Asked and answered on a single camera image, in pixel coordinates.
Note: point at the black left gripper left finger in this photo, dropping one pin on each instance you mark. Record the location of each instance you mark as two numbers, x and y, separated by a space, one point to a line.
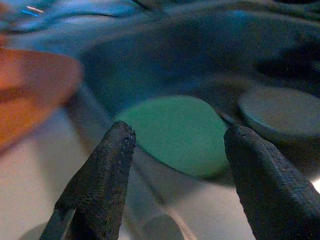
100 187

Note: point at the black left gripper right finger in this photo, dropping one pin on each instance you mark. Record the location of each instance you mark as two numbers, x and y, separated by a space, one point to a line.
275 195

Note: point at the green round plate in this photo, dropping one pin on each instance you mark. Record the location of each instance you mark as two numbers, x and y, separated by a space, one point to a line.
175 135

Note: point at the orange bowl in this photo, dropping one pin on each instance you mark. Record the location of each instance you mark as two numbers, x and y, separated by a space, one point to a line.
32 87

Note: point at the grey round sink drain cover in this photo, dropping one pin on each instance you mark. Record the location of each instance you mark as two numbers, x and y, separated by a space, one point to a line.
280 110

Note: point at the stainless steel sink basin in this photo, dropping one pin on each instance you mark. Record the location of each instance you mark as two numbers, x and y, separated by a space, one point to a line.
175 55

